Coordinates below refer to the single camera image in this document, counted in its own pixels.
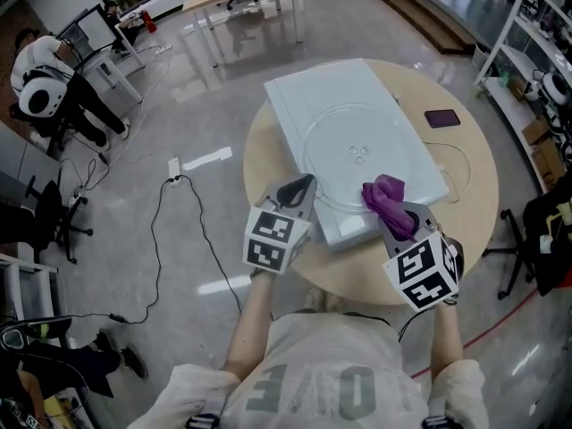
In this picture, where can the dark phone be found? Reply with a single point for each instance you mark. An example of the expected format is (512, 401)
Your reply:
(441, 118)

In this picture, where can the person's right forearm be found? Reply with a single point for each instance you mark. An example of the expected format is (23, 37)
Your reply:
(444, 333)

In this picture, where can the person's white printed shirt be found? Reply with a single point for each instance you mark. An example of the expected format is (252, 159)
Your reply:
(322, 364)

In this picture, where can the white shelf rack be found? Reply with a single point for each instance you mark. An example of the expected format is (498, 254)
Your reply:
(509, 56)

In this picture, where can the black high-back office chair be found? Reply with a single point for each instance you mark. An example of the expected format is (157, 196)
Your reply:
(241, 2)

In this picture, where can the wooden step platform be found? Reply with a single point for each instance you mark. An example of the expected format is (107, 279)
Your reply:
(424, 16)

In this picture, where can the white round pod backpack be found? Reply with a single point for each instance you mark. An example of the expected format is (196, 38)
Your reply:
(42, 96)
(552, 88)

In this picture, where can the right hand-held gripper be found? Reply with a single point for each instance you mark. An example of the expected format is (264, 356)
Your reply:
(424, 275)

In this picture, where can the clear glass round plate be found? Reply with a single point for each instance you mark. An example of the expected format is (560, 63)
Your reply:
(339, 172)

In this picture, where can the person's shoe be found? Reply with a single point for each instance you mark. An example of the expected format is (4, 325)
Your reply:
(315, 300)
(336, 304)

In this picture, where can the cardboard box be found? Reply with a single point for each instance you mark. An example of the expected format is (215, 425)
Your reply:
(547, 154)

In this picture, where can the red fire extinguisher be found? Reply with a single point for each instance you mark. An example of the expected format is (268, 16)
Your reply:
(149, 22)

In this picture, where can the white waste bin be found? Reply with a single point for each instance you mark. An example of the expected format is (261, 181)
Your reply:
(480, 55)

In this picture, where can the grey cabinet with red sticker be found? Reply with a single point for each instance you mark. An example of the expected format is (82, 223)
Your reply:
(22, 159)

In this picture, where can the round wooden table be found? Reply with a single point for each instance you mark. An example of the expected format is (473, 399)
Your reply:
(469, 221)

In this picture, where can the white metal desk frame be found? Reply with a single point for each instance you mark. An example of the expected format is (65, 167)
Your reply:
(27, 268)

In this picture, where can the person's right shoe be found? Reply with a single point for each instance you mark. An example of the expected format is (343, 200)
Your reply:
(336, 304)

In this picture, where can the purple cloth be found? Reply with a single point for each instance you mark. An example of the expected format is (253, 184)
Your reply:
(384, 195)

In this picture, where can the small white table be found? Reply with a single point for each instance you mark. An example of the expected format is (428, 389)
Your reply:
(107, 67)

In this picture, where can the black framed display cabinet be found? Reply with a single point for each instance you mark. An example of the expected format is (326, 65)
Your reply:
(96, 29)

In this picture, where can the black office chair with jacket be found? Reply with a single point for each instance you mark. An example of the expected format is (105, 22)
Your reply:
(549, 239)

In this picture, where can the person's left forearm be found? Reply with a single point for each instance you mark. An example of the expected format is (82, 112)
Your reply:
(250, 324)

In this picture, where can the person's left shoe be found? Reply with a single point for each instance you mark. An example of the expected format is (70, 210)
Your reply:
(315, 300)

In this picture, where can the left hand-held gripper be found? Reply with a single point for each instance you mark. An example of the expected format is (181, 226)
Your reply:
(272, 244)

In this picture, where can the small white power strip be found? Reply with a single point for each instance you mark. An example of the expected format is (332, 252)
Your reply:
(163, 50)

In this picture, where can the white microwave oven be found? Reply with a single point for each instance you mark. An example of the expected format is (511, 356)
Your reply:
(304, 92)

